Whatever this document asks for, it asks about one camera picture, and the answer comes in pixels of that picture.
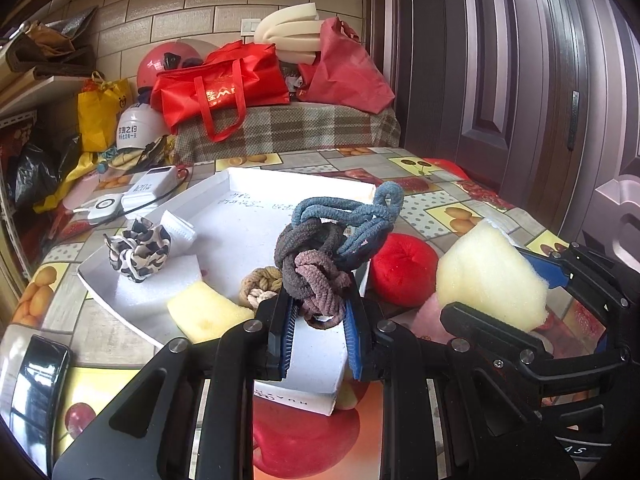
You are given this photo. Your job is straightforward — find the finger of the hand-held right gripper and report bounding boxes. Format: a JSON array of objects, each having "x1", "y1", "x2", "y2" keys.
[
  {"x1": 517, "y1": 242, "x2": 631, "y2": 311},
  {"x1": 440, "y1": 301, "x2": 632, "y2": 386}
]

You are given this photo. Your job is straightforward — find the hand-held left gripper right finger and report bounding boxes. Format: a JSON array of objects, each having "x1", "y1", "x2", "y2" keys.
[{"x1": 344, "y1": 294, "x2": 566, "y2": 480}]

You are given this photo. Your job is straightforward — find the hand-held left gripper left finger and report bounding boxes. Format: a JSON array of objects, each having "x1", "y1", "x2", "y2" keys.
[{"x1": 52, "y1": 287, "x2": 301, "y2": 480}]

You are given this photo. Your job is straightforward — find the pale foam sponge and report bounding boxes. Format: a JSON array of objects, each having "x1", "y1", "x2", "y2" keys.
[{"x1": 436, "y1": 219, "x2": 550, "y2": 333}]

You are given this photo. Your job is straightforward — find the beige knotted rope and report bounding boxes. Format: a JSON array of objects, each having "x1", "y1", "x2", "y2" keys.
[{"x1": 239, "y1": 266, "x2": 285, "y2": 308}]

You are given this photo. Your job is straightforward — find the knotted hair tie bundle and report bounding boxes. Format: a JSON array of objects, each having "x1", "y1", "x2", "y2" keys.
[{"x1": 274, "y1": 181, "x2": 405, "y2": 331}]

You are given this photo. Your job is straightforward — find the yellow sponge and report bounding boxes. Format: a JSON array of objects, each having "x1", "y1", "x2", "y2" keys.
[{"x1": 166, "y1": 280, "x2": 256, "y2": 343}]

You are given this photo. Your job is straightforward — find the red plush apple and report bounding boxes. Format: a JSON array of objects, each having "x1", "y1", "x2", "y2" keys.
[{"x1": 369, "y1": 232, "x2": 441, "y2": 308}]

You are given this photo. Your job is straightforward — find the white cardboard tray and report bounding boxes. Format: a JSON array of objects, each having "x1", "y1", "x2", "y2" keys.
[{"x1": 77, "y1": 167, "x2": 377, "y2": 417}]

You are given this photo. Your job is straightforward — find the white face mask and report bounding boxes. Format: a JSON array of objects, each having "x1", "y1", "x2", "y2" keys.
[{"x1": 159, "y1": 210, "x2": 197, "y2": 256}]

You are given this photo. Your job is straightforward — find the leopard print scrunchie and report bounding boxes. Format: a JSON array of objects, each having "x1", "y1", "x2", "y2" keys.
[{"x1": 103, "y1": 220, "x2": 173, "y2": 281}]

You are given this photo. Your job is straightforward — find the brown embossed metal door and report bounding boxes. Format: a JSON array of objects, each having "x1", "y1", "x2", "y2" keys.
[{"x1": 550, "y1": 0, "x2": 640, "y2": 281}]

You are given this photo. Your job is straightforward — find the large white power bank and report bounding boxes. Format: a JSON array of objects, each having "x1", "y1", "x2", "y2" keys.
[{"x1": 120, "y1": 164, "x2": 182, "y2": 213}]

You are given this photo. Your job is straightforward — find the brown plaid cloth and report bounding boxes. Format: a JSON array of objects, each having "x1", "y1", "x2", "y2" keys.
[{"x1": 172, "y1": 102, "x2": 402, "y2": 165}]

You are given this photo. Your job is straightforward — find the small white power bank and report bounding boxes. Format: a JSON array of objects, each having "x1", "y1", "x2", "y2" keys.
[{"x1": 72, "y1": 192, "x2": 126, "y2": 223}]

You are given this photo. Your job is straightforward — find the brown panelled door leaf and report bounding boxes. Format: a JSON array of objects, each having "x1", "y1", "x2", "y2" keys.
[{"x1": 395, "y1": 0, "x2": 566, "y2": 161}]

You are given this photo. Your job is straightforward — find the black smartphone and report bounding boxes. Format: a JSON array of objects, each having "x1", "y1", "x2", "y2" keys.
[{"x1": 0, "y1": 335, "x2": 71, "y2": 441}]

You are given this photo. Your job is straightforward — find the pink round pad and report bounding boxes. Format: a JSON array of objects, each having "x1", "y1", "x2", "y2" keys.
[{"x1": 62, "y1": 177, "x2": 108, "y2": 208}]

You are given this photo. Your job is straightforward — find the white helmet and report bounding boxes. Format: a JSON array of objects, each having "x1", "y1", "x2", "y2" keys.
[{"x1": 116, "y1": 102, "x2": 171, "y2": 153}]

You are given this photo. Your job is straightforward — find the red tote bag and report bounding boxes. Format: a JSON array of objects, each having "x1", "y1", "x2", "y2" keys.
[{"x1": 150, "y1": 42, "x2": 292, "y2": 143}]

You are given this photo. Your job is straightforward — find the red plastic bag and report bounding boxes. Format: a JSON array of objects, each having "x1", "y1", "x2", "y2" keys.
[{"x1": 297, "y1": 16, "x2": 397, "y2": 115}]

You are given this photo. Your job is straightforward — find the yellow shopping bag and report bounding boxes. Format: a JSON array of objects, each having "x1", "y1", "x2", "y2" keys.
[{"x1": 77, "y1": 72, "x2": 133, "y2": 153}]

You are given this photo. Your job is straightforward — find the black plastic bag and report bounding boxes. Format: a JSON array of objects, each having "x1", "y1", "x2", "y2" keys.
[{"x1": 5, "y1": 132, "x2": 83, "y2": 211}]

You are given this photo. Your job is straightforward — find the red helmet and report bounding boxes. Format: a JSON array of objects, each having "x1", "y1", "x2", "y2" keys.
[{"x1": 137, "y1": 42, "x2": 211, "y2": 93}]

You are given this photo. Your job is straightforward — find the cream foam strips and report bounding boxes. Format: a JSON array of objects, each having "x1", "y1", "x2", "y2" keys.
[{"x1": 255, "y1": 2, "x2": 326, "y2": 66}]

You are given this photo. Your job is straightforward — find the metal storage shelf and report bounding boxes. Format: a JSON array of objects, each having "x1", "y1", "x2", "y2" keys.
[{"x1": 0, "y1": 72, "x2": 96, "y2": 281}]

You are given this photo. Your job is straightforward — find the door handle plate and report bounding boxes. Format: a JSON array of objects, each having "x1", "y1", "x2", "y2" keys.
[{"x1": 567, "y1": 90, "x2": 581, "y2": 152}]

